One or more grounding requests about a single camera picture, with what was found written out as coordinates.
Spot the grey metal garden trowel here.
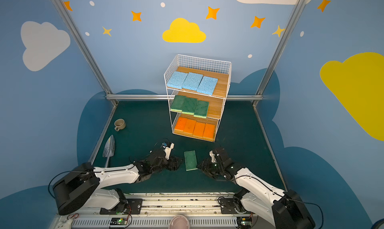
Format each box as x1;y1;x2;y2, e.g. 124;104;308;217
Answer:
103;135;116;168

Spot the aluminium front rail frame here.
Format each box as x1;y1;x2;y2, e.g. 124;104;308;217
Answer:
50;193;276;229

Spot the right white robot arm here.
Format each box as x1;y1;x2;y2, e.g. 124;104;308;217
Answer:
197;148;316;229

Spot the green sponge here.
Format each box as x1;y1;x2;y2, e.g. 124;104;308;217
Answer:
194;100;210;119
184;151;198;172
182;97;198;115

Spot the right green circuit board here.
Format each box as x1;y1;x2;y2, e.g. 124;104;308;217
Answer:
237;217;253;229

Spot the white crumpled object front left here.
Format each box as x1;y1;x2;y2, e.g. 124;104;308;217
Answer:
54;219;73;229

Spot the orange sponge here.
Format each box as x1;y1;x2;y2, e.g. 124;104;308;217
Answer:
174;117;188;132
183;119;197;135
203;124;216;141
193;122;206;138

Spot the blue sponge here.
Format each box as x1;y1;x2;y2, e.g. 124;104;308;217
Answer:
167;71;188;89
182;72;204;91
197;76;218;96

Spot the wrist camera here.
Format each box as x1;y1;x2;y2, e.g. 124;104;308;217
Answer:
162;142;174;160
209;151;217;164

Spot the white wire wooden shelf rack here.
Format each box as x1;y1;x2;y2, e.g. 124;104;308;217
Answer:
164;54;232;142

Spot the pink round object front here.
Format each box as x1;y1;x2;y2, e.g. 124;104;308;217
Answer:
169;215;190;229

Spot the left green circuit board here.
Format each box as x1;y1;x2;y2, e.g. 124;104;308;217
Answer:
109;218;128;228

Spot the green circuit board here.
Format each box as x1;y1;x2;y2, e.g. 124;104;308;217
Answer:
109;218;128;228
237;217;253;229

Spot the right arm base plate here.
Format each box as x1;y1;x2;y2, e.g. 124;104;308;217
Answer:
218;197;244;214

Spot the beige ceramic mug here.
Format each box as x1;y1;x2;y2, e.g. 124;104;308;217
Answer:
114;119;126;132

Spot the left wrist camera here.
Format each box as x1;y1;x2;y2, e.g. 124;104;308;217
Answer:
162;142;174;160

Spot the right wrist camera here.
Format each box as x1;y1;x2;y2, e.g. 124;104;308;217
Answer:
209;151;217;164

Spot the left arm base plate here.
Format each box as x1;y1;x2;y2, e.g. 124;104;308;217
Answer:
100;199;143;215

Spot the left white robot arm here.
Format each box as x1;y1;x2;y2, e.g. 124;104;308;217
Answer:
53;148;183;216

